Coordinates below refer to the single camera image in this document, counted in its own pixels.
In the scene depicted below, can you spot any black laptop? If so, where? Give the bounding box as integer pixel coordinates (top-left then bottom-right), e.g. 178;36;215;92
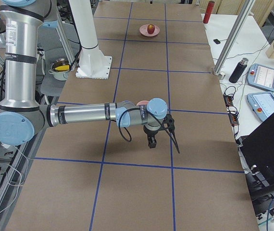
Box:
237;113;274;187

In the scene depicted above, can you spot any orange black power strip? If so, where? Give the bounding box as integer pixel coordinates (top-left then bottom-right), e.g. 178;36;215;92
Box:
223;94;239;127

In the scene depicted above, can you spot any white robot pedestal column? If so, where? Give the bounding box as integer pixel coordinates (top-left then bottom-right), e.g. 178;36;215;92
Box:
69;0;112;79

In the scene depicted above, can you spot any red bottle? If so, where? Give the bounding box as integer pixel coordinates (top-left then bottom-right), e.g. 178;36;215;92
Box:
203;0;215;24

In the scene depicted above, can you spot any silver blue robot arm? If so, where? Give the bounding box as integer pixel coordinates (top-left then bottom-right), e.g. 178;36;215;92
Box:
0;0;168;148

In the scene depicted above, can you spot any small black square device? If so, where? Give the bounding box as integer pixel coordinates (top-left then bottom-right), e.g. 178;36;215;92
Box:
213;39;221;44

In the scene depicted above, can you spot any black thermos bottle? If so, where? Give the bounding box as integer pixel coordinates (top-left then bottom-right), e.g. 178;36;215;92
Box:
229;58;249;83

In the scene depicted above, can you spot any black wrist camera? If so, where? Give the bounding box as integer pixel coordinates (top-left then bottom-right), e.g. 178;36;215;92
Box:
163;114;175;134

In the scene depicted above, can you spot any red apple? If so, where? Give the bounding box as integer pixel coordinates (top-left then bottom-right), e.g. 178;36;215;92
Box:
147;24;155;35

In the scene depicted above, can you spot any steel pot with corn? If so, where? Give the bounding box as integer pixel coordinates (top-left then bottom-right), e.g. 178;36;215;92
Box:
48;58;70;81

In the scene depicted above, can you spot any teach pendant tablet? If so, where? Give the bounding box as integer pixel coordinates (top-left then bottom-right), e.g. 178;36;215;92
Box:
247;64;274;92
247;92;274;122

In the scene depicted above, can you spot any near teach pendant tablet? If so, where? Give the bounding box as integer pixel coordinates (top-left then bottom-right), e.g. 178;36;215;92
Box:
247;92;274;122

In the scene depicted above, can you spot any far teach pendant tablet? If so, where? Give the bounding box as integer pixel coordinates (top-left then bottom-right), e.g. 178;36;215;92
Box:
247;64;274;92

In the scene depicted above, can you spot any pink bowl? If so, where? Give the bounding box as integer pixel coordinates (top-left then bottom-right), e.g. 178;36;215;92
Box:
137;100;149;106

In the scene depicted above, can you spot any aluminium frame post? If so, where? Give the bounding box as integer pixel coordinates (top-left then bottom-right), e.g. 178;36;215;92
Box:
212;0;255;79

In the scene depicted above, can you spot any pink plate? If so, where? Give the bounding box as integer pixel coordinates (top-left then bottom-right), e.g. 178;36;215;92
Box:
139;24;160;37

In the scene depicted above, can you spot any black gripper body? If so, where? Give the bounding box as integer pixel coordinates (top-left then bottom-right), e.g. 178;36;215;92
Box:
143;124;161;140

